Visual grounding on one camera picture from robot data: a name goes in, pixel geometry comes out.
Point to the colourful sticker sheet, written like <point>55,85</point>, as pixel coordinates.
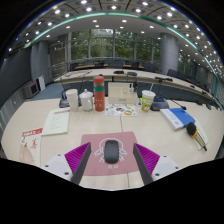
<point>121,110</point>

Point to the pink printed mouse pad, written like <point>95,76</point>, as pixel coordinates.
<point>128,140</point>

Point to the blue and white book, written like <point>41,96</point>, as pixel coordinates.
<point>176,117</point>

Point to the white floor appliance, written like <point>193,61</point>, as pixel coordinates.
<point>40,82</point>

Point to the white lidded mug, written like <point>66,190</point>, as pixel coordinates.
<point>86,100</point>

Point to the printed paper cup with straw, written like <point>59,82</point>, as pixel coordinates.
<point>147,101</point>

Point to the red bottle with green band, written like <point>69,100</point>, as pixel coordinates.
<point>99,93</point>

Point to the black desk microphone console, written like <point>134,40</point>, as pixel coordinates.
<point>159,103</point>
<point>64,102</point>

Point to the group of black chairs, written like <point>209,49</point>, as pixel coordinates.
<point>173,73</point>

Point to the black computer mouse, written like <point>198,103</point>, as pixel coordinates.
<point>111,151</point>

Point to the red and white magazine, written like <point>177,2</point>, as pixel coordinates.
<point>31,146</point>

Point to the grey box monitor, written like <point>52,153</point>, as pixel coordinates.
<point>30,89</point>

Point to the ceiling lights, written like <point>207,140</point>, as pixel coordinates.
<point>113,6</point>

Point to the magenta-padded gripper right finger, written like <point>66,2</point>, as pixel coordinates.
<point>148,160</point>

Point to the beige curved conference table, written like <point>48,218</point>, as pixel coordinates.
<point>100,72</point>

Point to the pale green paper sheet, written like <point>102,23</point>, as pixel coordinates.
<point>56,120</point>

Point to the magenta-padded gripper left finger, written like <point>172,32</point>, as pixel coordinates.
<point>75,158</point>

